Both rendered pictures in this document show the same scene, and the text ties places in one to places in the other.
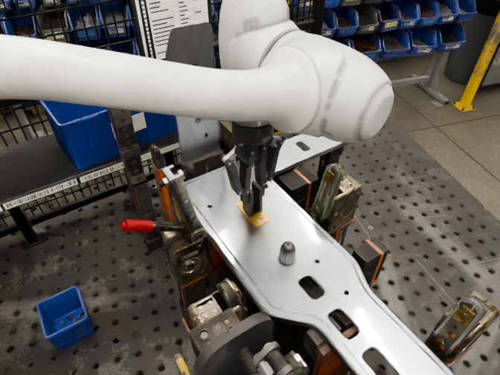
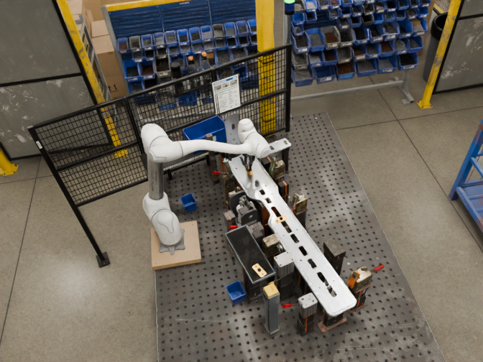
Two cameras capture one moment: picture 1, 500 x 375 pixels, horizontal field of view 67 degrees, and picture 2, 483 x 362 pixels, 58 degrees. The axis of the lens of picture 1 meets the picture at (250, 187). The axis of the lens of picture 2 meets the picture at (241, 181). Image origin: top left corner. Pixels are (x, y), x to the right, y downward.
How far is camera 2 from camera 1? 2.27 m
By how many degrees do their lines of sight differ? 9
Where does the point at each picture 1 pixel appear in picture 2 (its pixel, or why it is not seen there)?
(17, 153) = not seen: hidden behind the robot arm
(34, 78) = (205, 147)
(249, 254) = (246, 182)
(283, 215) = (259, 172)
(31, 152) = not seen: hidden behind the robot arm
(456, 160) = (401, 144)
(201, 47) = (235, 119)
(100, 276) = (196, 192)
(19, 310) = (171, 201)
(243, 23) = (242, 130)
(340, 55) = (258, 142)
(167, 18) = (224, 100)
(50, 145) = not seen: hidden behind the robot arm
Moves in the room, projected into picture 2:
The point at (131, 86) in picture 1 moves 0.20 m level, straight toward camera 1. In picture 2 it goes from (221, 149) to (226, 172)
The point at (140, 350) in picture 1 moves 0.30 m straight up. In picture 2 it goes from (212, 214) to (207, 187)
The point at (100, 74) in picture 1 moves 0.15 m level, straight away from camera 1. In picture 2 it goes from (215, 147) to (210, 131)
